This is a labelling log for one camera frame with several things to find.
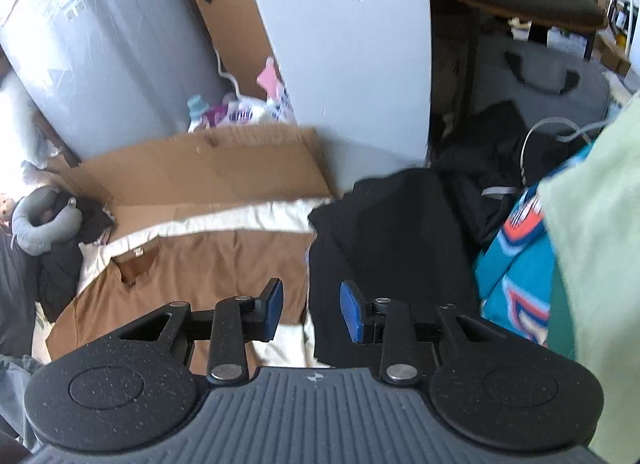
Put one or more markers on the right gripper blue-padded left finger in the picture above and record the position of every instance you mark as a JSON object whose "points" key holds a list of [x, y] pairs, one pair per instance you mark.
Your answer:
{"points": [[248, 317]]}

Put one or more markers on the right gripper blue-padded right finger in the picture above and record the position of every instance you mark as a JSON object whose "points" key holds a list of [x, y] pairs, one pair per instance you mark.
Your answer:
{"points": [[382, 320]]}

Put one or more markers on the brown printed t-shirt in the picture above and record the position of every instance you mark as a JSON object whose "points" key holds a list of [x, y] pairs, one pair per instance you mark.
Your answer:
{"points": [[201, 269]]}

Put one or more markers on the cream printed bed sheet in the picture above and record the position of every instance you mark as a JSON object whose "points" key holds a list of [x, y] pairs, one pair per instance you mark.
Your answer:
{"points": [[271, 216]]}

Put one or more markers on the black folded garment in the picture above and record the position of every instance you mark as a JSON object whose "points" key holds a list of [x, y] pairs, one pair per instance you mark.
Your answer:
{"points": [[395, 237]]}

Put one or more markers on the brown cardboard sheet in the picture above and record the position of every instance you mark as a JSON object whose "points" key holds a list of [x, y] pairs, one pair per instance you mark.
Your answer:
{"points": [[195, 173]]}

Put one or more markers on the teal sports jersey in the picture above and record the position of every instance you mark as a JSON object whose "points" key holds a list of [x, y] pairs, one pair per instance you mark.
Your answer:
{"points": [[516, 277]]}

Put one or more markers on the black garment under pillow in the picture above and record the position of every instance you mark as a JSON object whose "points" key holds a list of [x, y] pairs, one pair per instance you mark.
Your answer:
{"points": [[59, 269]]}

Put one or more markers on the colourful plastic package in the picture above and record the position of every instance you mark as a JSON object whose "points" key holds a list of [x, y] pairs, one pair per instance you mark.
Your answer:
{"points": [[237, 109]]}

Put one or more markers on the grey neck pillow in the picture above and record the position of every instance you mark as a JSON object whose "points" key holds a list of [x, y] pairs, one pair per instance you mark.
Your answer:
{"points": [[33, 234]]}

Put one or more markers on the dark grey pillow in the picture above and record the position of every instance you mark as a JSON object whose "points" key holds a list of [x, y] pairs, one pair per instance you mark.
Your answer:
{"points": [[18, 293]]}

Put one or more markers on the grey-blue crumpled garment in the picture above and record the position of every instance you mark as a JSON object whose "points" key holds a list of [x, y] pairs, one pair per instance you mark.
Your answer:
{"points": [[15, 374]]}

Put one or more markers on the light green garment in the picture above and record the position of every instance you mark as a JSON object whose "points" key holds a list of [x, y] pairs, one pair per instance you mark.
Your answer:
{"points": [[591, 213]]}

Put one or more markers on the grey fabric storage bag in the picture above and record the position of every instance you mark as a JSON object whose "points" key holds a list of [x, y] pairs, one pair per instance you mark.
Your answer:
{"points": [[540, 81]]}

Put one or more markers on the large bubble wrap roll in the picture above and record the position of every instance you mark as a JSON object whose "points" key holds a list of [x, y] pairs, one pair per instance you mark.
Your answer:
{"points": [[111, 73]]}

